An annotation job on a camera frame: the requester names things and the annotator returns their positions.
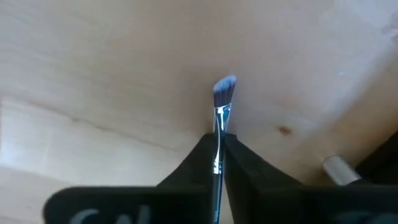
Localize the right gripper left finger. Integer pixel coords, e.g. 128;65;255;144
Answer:
43;133;216;224

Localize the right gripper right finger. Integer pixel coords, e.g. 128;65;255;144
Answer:
223;134;398;224

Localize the short silver metal cylinder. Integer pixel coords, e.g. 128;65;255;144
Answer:
322;154;363;187

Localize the angled head makeup brush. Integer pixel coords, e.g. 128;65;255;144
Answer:
211;74;238;224

